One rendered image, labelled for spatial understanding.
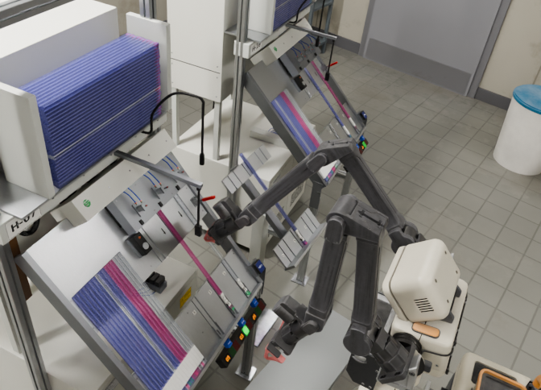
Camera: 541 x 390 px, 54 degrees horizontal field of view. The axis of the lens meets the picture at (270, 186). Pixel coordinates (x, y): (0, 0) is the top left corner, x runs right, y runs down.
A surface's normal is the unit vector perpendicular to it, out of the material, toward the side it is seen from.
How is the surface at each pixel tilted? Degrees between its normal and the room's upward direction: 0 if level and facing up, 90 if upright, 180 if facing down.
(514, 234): 0
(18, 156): 90
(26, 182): 90
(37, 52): 90
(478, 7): 90
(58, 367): 0
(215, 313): 47
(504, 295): 0
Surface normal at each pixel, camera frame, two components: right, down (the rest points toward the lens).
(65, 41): 0.90, 0.33
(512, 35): -0.60, 0.45
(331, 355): 0.10, -0.78
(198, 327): 0.73, -0.28
